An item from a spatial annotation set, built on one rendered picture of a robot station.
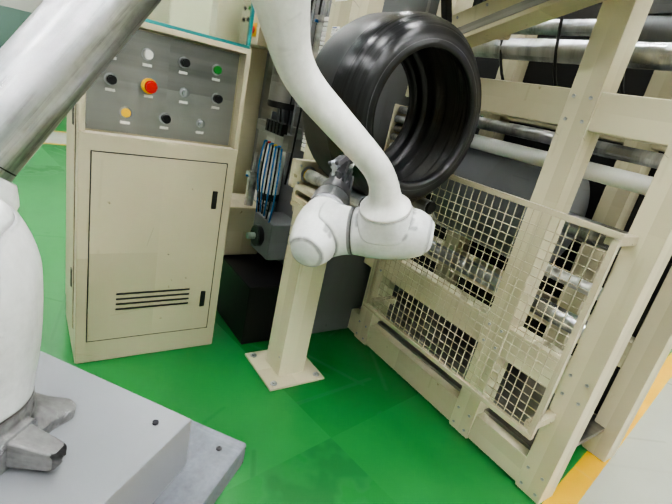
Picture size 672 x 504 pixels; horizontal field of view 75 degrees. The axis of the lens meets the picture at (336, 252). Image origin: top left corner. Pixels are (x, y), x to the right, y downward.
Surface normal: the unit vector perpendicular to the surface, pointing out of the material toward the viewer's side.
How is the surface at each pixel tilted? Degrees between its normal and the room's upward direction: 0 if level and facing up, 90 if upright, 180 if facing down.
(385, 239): 107
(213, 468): 0
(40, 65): 74
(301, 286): 90
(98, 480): 4
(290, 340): 90
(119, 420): 4
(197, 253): 90
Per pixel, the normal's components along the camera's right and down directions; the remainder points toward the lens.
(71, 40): 0.59, 0.19
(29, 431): 0.36, -0.89
